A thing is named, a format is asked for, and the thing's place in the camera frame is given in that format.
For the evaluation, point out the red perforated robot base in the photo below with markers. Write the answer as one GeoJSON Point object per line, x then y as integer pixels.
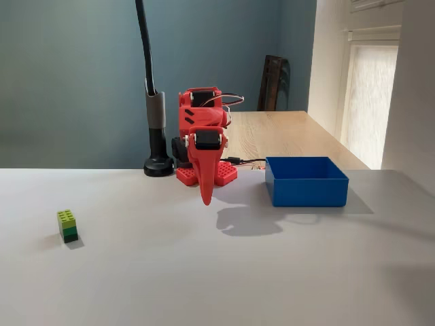
{"type": "Point", "coordinates": [225, 173]}

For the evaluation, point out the red robot arm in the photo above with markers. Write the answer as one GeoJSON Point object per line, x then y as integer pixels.
{"type": "Point", "coordinates": [201, 117]}

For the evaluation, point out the blue square box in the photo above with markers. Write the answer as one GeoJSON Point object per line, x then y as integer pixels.
{"type": "Point", "coordinates": [306, 190]}

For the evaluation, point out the green toy brick block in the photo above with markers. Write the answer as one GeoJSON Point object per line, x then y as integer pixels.
{"type": "Point", "coordinates": [67, 225]}

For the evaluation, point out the black table clamp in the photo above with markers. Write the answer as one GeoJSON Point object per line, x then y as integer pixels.
{"type": "Point", "coordinates": [177, 149]}

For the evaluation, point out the black gooseneck stand grey sleeve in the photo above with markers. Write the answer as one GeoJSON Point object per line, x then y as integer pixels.
{"type": "Point", "coordinates": [155, 115]}

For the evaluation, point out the light wooden table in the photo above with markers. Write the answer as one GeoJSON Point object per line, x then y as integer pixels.
{"type": "Point", "coordinates": [289, 136]}

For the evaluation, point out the white window blind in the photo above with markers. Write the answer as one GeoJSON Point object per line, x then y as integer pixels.
{"type": "Point", "coordinates": [370, 102]}

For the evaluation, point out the dark wooden frame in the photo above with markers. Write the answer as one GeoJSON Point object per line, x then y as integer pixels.
{"type": "Point", "coordinates": [273, 85]}

